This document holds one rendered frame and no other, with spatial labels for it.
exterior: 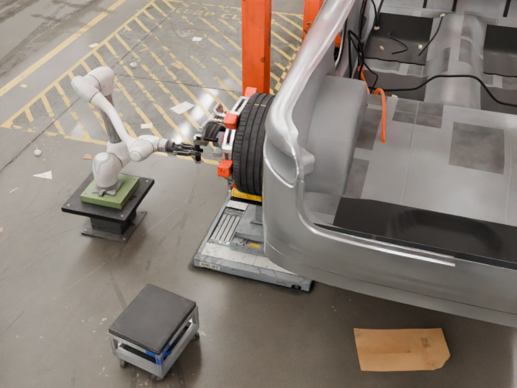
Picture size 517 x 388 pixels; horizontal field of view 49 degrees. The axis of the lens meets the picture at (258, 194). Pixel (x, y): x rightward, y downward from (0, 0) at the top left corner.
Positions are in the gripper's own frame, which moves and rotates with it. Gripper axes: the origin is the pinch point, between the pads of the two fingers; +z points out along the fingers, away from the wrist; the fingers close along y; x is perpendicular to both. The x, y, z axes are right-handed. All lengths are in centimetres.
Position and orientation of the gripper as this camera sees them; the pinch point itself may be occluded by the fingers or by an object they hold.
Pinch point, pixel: (197, 151)
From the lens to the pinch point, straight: 373.1
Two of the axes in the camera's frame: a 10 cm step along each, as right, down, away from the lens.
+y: -2.9, 5.9, -7.5
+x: 0.1, -7.8, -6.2
